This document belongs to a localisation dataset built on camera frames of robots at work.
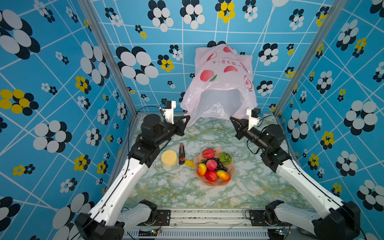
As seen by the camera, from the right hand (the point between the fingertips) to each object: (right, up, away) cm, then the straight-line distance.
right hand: (232, 118), depth 68 cm
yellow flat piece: (-21, -27, +24) cm, 42 cm away
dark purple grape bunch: (-3, -27, +17) cm, 32 cm away
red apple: (-8, -31, +12) cm, 34 cm away
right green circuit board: (+21, -55, +2) cm, 58 cm away
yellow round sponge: (-34, -23, +23) cm, 47 cm away
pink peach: (-8, -25, +13) cm, 29 cm away
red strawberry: (-9, -20, +21) cm, 30 cm away
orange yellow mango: (-2, -30, +11) cm, 32 cm away
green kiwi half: (0, -22, +17) cm, 28 cm away
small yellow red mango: (-14, -27, +13) cm, 33 cm away
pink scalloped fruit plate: (+4, -29, +19) cm, 35 cm away
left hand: (-19, 0, -3) cm, 19 cm away
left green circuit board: (-40, -55, +4) cm, 69 cm away
